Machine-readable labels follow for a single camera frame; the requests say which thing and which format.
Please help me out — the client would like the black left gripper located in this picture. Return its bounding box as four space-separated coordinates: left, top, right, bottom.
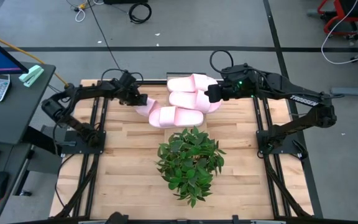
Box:
113 81 149 106

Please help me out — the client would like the pink foam slide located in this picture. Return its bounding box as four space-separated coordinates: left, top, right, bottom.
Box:
168 90 223 114
148 105 204 129
134 96 163 118
167 73 219 93

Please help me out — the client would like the large black plant pot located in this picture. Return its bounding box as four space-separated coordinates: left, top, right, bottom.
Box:
155 125 227 209

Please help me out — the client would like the mint green stapler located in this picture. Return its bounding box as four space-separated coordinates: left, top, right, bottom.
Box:
18 64 45 88

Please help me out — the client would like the dark grey desk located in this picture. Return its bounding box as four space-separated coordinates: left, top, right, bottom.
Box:
0 61 57 223

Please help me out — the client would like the grey table base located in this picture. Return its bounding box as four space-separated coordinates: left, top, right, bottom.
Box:
330 48 358 97

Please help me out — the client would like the red and black cart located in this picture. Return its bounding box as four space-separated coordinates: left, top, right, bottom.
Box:
306 0 358 40

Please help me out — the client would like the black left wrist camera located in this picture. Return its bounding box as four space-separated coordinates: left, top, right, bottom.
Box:
118 71 138 88

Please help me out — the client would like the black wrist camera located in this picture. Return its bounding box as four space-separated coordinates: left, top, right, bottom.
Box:
221 63 250 83
118 71 138 88

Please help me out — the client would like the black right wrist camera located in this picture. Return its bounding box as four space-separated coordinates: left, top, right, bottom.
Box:
221 63 250 83

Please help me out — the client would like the black floor cable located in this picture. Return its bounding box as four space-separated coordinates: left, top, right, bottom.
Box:
86 0 123 72

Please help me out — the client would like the coiled black cable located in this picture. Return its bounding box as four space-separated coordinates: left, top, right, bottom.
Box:
127 2 153 25

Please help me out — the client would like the long white cable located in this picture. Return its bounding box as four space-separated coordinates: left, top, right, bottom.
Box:
320 0 358 66

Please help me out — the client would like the black table-level camera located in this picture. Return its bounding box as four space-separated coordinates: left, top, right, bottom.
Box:
105 211 130 224

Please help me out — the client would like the thick yellow cable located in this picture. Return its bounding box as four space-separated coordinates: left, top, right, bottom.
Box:
0 29 70 87

